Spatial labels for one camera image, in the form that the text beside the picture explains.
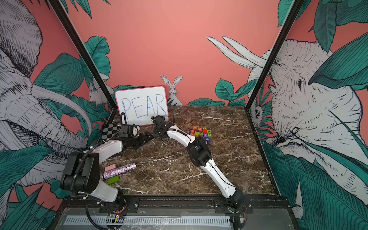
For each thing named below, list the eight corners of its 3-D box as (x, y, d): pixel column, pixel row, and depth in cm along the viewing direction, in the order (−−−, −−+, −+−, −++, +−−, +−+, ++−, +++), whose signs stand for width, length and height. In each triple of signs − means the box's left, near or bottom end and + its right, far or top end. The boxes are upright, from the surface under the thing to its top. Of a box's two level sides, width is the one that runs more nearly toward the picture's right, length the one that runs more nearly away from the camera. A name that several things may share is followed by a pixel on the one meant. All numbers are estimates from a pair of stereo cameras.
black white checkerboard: (99, 140, 101) (97, 138, 99) (106, 125, 110) (105, 123, 107) (113, 140, 101) (111, 138, 99) (119, 125, 110) (117, 123, 107)
